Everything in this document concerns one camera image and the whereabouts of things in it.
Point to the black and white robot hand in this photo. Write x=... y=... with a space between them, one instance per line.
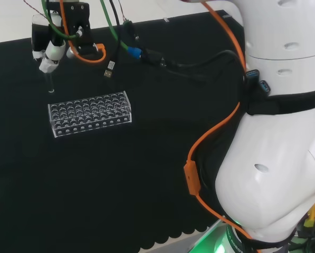
x=79 y=15

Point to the clear glass test tube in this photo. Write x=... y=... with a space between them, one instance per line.
x=50 y=84

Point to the clear plastic test tube rack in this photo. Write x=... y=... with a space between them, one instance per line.
x=90 y=113

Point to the black bench cloth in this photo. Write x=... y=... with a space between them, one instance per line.
x=94 y=184

